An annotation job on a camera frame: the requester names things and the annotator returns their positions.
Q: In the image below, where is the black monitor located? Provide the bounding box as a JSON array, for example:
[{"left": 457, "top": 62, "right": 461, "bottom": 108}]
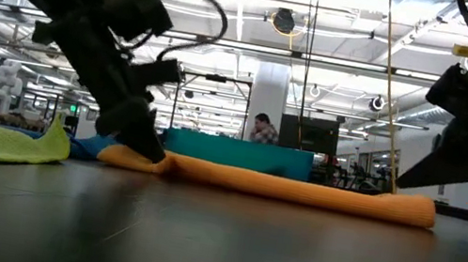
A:
[{"left": 276, "top": 112, "right": 343, "bottom": 158}]

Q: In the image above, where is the yellow cable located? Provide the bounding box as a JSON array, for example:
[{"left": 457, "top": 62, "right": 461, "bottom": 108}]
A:
[{"left": 354, "top": 0, "right": 430, "bottom": 195}]

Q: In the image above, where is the blue microfiber towel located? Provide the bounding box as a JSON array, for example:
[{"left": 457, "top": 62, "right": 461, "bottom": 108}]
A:
[{"left": 0, "top": 117, "right": 124, "bottom": 167}]

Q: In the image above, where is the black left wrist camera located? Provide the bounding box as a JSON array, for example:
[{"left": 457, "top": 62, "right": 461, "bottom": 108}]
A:
[{"left": 93, "top": 0, "right": 179, "bottom": 51}]

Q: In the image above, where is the black metal frame rig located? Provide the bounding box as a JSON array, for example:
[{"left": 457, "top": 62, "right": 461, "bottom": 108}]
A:
[{"left": 169, "top": 68, "right": 255, "bottom": 142}]

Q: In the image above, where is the black ceiling cable reel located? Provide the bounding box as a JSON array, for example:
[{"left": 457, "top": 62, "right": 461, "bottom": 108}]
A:
[
  {"left": 367, "top": 92, "right": 388, "bottom": 114},
  {"left": 271, "top": 6, "right": 299, "bottom": 36}
]

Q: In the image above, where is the teal plastic bin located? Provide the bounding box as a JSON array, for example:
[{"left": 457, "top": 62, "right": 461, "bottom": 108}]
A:
[{"left": 160, "top": 125, "right": 317, "bottom": 184}]

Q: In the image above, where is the white pillar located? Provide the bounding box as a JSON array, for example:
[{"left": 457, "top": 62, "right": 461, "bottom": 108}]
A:
[{"left": 243, "top": 60, "right": 293, "bottom": 147}]

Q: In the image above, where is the white robot figure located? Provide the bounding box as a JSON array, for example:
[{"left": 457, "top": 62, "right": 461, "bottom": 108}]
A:
[{"left": 0, "top": 56, "right": 28, "bottom": 116}]

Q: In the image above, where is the person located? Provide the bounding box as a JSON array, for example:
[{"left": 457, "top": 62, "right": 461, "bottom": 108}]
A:
[{"left": 247, "top": 111, "right": 284, "bottom": 147}]

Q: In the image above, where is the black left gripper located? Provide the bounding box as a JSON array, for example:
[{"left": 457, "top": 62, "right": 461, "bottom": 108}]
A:
[{"left": 14, "top": 5, "right": 191, "bottom": 166}]

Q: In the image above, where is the orange microfiber towel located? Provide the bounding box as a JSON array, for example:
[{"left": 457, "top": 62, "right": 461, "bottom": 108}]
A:
[{"left": 94, "top": 138, "right": 441, "bottom": 231}]

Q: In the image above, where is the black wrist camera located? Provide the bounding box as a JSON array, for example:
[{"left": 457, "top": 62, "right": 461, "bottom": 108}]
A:
[
  {"left": 422, "top": 57, "right": 468, "bottom": 119},
  {"left": 93, "top": 0, "right": 179, "bottom": 51}
]

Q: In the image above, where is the white ring light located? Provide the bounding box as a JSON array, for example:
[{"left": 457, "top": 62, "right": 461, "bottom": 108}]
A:
[{"left": 307, "top": 83, "right": 322, "bottom": 100}]

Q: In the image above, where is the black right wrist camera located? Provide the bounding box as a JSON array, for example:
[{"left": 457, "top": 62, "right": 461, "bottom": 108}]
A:
[{"left": 422, "top": 57, "right": 468, "bottom": 119}]

